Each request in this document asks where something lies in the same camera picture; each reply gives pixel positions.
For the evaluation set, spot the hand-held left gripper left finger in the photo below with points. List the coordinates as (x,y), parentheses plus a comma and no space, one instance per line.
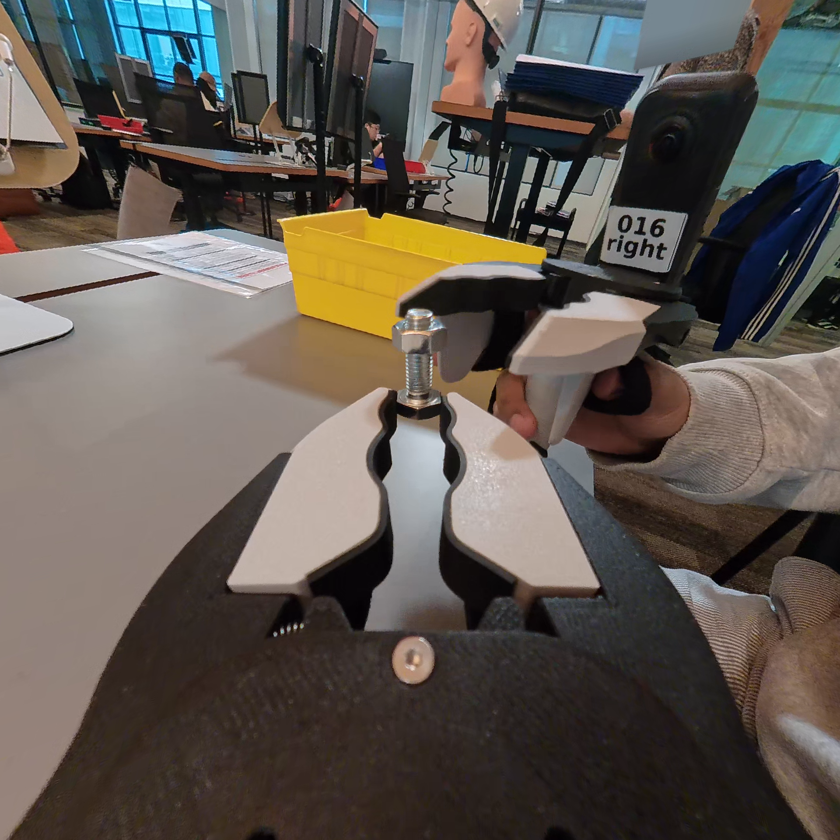
(308,505)

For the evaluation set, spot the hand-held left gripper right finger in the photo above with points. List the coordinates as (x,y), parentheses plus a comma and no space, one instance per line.
(512,512)

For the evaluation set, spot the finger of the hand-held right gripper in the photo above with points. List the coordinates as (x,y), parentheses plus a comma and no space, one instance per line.
(584,334)
(463,344)

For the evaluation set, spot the silver hex bolt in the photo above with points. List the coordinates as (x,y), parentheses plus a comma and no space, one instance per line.
(418,374)

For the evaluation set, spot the yellow plastic bin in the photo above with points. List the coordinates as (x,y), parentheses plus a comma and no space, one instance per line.
(354,282)

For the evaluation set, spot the person's right forearm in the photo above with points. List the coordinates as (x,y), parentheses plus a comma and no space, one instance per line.
(754,426)

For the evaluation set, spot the grey desk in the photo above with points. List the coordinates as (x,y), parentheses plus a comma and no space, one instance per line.
(131,426)

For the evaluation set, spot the wooden standing desk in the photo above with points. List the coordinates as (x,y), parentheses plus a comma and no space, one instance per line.
(472,110)

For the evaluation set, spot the person's right hand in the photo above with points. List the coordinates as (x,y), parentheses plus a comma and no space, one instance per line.
(643,430)

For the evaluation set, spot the blue striped jacket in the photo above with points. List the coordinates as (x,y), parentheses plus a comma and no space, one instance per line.
(768,229)

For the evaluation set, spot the stack of blue mats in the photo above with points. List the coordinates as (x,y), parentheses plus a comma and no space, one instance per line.
(571,79)

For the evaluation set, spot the wooden pillar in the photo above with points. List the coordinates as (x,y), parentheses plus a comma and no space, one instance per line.
(778,19)

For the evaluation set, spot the black office chair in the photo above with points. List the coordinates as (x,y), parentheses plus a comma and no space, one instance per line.
(397,174)
(164,111)

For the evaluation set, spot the white hard hat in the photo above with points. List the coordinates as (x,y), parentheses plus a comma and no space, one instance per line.
(502,19)

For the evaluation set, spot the mannequin head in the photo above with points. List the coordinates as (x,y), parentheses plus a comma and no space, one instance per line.
(466,59)

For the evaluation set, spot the black flat monitor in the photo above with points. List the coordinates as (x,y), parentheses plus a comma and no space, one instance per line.
(394,92)

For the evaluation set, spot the laminated instruction sheet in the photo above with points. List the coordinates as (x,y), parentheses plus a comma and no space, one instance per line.
(197,259)

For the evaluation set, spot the tall monitor on black pole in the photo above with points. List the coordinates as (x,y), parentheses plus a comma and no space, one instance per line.
(298,65)
(351,72)

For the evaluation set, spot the long wooden-edged table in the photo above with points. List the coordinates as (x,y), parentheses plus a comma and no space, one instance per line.
(229,157)

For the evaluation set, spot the small framed monitor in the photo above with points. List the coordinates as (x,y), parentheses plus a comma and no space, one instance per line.
(250,98)
(134,79)

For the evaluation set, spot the white stand base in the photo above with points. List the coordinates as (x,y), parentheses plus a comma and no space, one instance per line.
(29,325)

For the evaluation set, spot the grey fabric panel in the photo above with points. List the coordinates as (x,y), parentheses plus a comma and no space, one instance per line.
(148,203)

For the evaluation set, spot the red floor cushion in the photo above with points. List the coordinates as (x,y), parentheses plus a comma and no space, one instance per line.
(16,203)

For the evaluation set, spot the instruction sheet on stand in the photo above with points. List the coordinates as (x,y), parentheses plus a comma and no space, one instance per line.
(59,164)

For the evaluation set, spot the printed instruction page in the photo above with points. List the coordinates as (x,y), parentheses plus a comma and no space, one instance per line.
(26,105)

